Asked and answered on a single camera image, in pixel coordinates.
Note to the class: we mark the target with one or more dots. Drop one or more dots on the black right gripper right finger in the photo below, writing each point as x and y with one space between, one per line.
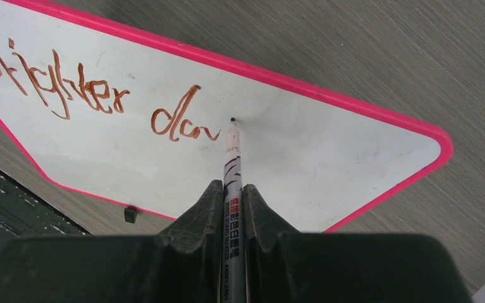
286 265

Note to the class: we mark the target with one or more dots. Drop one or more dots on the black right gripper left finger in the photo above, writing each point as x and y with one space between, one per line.
179 264

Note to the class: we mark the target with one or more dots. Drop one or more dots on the white whiteboard marker pen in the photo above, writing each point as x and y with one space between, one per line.
233 270

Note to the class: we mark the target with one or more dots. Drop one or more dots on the pink-framed whiteboard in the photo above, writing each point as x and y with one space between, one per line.
125 115

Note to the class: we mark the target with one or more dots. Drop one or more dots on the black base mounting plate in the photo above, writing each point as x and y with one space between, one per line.
24 213

